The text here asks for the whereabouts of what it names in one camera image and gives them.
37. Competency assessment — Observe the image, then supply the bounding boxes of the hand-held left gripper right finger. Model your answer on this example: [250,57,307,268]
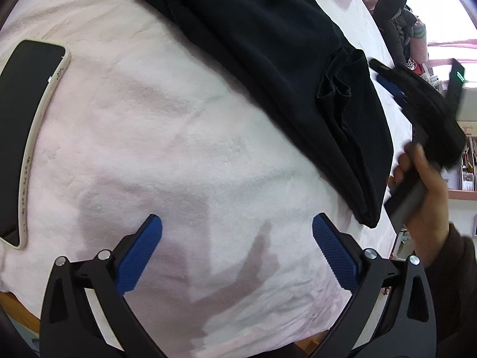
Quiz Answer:
[309,213,438,358]

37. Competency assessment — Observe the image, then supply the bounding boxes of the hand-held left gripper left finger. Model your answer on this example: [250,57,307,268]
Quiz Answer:
[39,214,166,358]

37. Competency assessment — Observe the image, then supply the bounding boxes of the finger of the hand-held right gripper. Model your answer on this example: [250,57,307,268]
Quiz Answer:
[376,74,408,102]
[368,58,395,78]

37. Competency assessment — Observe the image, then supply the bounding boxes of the black pants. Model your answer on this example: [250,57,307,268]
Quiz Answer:
[108,0,396,228]

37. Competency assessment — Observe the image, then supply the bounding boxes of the person's right forearm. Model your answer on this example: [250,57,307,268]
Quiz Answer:
[425,224,477,358]

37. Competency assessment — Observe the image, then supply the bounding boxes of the person's right hand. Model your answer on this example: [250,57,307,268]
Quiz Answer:
[388,143,452,268]

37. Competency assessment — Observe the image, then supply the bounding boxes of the pink cushion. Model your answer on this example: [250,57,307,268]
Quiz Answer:
[410,37,430,65]

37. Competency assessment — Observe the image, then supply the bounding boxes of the pile of dark jackets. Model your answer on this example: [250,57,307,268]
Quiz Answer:
[395,5,425,64]

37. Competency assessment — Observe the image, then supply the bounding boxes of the black office chair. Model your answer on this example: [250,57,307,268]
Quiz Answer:
[373,0,411,64]

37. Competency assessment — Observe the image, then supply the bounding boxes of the white bookshelf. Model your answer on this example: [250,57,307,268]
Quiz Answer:
[443,119,477,239]

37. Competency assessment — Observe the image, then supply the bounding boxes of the pink curtain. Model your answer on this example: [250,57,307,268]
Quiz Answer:
[427,39,477,65]

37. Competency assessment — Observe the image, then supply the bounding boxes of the bright window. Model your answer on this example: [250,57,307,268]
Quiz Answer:
[428,0,477,42]

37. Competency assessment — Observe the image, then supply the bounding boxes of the pink bed blanket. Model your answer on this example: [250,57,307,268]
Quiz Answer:
[0,0,415,355]

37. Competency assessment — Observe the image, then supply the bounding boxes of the smartphone in cream case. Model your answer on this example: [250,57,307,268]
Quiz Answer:
[0,40,71,250]

